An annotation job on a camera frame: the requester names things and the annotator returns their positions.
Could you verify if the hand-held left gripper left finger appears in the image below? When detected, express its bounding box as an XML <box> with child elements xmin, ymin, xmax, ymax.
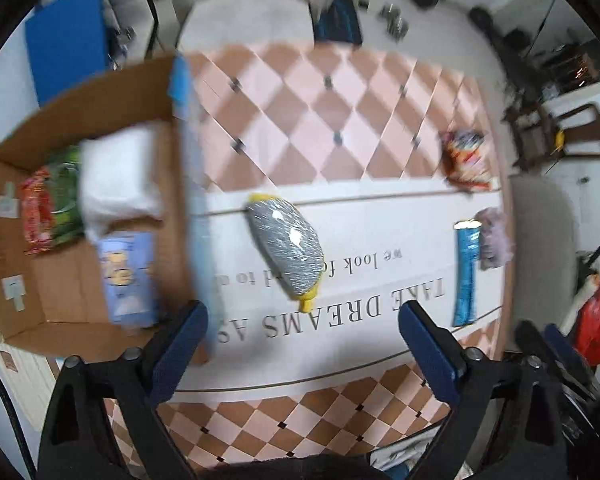
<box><xmin>39</xmin><ymin>301</ymin><xmax>211</xmax><ymax>480</ymax></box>

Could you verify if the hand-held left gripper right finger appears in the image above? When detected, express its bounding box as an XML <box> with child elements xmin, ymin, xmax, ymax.
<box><xmin>397</xmin><ymin>300</ymin><xmax>569</xmax><ymax>480</ymax></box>

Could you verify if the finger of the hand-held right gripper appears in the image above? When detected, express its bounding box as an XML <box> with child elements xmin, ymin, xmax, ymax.
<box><xmin>544</xmin><ymin>323</ymin><xmax>600</xmax><ymax>397</ymax></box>
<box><xmin>514</xmin><ymin>320</ymin><xmax>588</xmax><ymax>403</ymax></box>

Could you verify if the brown cardboard box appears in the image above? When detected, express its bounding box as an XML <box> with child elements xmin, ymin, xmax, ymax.
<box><xmin>0</xmin><ymin>55</ymin><xmax>216</xmax><ymax>367</ymax></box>

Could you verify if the grey yellow sponge packet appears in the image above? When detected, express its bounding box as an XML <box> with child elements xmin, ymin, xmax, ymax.
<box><xmin>244</xmin><ymin>193</ymin><xmax>327</xmax><ymax>315</ymax></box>

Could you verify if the blue snack bar packet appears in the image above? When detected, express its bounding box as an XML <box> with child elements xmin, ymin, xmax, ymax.
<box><xmin>452</xmin><ymin>219</ymin><xmax>483</xmax><ymax>327</ymax></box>

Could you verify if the blue bear print packet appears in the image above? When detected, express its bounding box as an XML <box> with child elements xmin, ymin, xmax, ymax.
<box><xmin>96</xmin><ymin>232</ymin><xmax>162</xmax><ymax>328</ymax></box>

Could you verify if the white tissue packet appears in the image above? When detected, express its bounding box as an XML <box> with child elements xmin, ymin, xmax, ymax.
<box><xmin>79</xmin><ymin>127</ymin><xmax>167</xmax><ymax>241</ymax></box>

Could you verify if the green snack packet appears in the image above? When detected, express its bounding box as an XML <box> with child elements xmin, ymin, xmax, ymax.
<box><xmin>44</xmin><ymin>146</ymin><xmax>87</xmax><ymax>247</ymax></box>

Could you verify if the orange red snack packet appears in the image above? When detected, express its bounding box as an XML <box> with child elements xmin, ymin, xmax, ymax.
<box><xmin>438</xmin><ymin>129</ymin><xmax>494</xmax><ymax>192</ymax></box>

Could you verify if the dark wooden chair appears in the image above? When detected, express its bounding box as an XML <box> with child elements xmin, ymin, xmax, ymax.
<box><xmin>501</xmin><ymin>102</ymin><xmax>600</xmax><ymax>171</ymax></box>

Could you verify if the blue board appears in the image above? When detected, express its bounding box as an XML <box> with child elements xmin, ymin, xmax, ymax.
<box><xmin>24</xmin><ymin>0</ymin><xmax>113</xmax><ymax>107</ymax></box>

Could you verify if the white round-backed chair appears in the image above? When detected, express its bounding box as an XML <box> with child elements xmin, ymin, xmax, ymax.
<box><xmin>176</xmin><ymin>0</ymin><xmax>315</xmax><ymax>55</ymax></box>

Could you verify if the blue black bag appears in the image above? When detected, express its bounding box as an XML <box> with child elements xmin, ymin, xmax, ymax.
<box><xmin>313</xmin><ymin>0</ymin><xmax>364</xmax><ymax>45</ymax></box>

